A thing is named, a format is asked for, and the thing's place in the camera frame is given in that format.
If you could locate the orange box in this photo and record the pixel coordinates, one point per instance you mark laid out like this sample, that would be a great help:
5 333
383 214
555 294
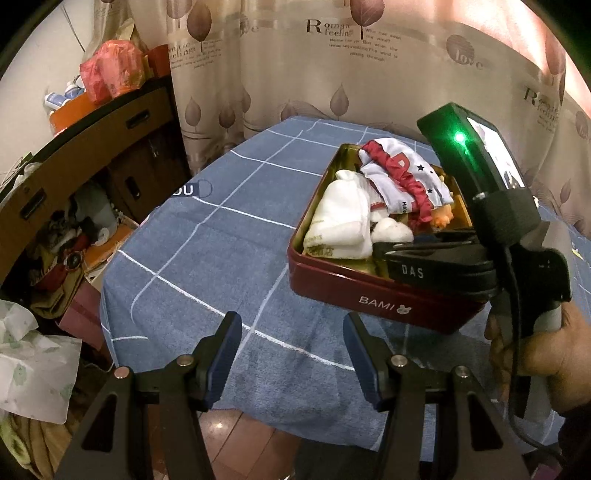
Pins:
74 110

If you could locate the small red box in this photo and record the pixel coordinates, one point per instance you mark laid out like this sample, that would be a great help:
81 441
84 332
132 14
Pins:
158 61

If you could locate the brown cardboard box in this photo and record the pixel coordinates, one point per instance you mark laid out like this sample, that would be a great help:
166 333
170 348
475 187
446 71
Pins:
138 184

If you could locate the pale blue container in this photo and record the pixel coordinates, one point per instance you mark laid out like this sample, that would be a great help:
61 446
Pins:
92 207

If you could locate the white sock with red trim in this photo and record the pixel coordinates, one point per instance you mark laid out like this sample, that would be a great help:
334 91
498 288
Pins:
392 230

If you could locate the dark wooden cabinet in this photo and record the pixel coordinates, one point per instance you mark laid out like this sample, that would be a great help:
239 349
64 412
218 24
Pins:
69 147

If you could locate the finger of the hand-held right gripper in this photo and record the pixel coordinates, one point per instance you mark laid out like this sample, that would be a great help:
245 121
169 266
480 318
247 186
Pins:
415 251
448 237

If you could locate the red and white garment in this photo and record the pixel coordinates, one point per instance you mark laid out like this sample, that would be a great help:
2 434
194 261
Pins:
401 170

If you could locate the person's right hand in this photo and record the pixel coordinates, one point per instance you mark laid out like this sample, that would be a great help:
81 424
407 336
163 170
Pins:
563 360

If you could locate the beige leaf print curtain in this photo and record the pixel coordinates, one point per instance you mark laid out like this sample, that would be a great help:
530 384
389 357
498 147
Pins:
323 69

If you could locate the orange rubber toy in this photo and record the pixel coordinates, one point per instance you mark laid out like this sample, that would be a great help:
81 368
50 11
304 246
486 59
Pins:
441 220

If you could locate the white sock with green print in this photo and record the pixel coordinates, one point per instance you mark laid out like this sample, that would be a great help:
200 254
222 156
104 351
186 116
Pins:
341 212

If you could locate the white printed plastic bag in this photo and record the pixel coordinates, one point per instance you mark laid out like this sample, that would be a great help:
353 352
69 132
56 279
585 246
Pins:
32 369

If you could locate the red plastic bag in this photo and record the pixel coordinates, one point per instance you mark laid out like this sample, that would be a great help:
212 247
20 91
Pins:
113 69

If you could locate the open white box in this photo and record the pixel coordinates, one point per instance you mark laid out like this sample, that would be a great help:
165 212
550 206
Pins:
108 244

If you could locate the yellow-green cloth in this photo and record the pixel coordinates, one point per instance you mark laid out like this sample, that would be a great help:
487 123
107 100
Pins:
27 447

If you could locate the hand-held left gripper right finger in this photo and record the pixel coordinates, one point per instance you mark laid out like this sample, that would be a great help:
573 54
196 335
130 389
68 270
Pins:
364 364

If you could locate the blue and white bottle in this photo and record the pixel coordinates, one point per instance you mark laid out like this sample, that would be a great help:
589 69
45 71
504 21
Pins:
55 100
74 88

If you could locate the pink box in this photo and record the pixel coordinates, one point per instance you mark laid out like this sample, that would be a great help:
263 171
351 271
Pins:
76 318

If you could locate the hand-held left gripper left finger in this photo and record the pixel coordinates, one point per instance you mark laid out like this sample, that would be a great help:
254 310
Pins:
221 364

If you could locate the dark red tin box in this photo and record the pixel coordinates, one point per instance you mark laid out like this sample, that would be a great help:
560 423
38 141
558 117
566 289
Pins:
369 295

